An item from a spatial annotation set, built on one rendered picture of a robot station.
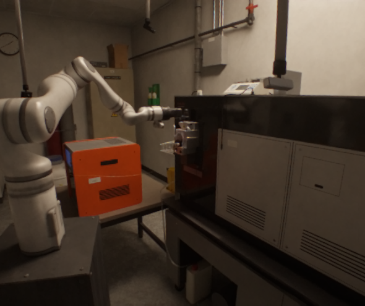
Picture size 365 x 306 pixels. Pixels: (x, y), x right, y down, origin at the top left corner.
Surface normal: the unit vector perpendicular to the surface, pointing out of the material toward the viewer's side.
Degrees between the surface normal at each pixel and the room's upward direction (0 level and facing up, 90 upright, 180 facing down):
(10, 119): 80
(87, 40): 90
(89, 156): 90
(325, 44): 90
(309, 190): 90
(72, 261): 0
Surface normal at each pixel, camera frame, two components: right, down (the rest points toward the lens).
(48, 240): 0.81, 0.14
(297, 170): -0.81, 0.14
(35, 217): 0.54, 0.19
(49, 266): 0.00, -0.97
